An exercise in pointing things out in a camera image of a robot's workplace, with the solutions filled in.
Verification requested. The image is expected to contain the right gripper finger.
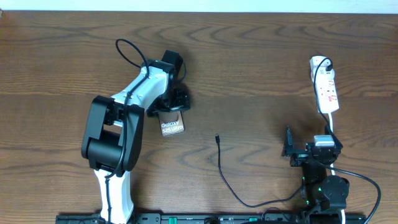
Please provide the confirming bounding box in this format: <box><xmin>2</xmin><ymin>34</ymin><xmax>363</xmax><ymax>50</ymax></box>
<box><xmin>325</xmin><ymin>124</ymin><xmax>342</xmax><ymax>146</ymax></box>
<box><xmin>283</xmin><ymin>126</ymin><xmax>294</xmax><ymax>152</ymax></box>

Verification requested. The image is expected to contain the Galaxy S25 Ultra smartphone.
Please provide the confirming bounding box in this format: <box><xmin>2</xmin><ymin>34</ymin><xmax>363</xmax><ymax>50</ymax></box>
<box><xmin>158</xmin><ymin>111</ymin><xmax>185</xmax><ymax>136</ymax></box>

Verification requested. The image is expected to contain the black USB-C charging cable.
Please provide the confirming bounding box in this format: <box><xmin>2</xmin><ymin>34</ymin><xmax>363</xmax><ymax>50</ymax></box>
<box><xmin>215</xmin><ymin>57</ymin><xmax>334</xmax><ymax>208</ymax></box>

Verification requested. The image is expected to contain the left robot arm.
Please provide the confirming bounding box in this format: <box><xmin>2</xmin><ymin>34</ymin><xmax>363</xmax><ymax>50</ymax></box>
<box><xmin>81</xmin><ymin>55</ymin><xmax>190</xmax><ymax>223</ymax></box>

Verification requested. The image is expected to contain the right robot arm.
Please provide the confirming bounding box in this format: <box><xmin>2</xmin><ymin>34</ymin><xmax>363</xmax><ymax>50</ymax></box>
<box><xmin>282</xmin><ymin>127</ymin><xmax>349</xmax><ymax>223</ymax></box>

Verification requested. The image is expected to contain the white USB charger adapter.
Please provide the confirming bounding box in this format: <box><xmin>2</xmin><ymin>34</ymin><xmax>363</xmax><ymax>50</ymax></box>
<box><xmin>311</xmin><ymin>65</ymin><xmax>335</xmax><ymax>81</ymax></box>

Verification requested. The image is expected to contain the white power strip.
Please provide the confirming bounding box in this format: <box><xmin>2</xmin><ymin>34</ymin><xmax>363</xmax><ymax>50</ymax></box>
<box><xmin>310</xmin><ymin>55</ymin><xmax>339</xmax><ymax>114</ymax></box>

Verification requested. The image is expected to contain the black right camera cable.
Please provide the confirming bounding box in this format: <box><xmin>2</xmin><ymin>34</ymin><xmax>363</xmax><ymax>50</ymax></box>
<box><xmin>310</xmin><ymin>155</ymin><xmax>382</xmax><ymax>224</ymax></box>

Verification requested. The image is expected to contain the black camera cable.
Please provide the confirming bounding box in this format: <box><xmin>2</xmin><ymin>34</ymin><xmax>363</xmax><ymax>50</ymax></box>
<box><xmin>310</xmin><ymin>155</ymin><xmax>382</xmax><ymax>224</ymax></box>
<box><xmin>104</xmin><ymin>38</ymin><xmax>187</xmax><ymax>224</ymax></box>

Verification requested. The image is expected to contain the black left camera cable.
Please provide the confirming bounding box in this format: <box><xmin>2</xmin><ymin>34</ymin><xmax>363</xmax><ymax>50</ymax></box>
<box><xmin>104</xmin><ymin>38</ymin><xmax>187</xmax><ymax>224</ymax></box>

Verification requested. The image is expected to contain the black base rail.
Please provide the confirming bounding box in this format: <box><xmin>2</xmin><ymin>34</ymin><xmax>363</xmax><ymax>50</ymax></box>
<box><xmin>55</xmin><ymin>212</ymin><xmax>366</xmax><ymax>224</ymax></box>

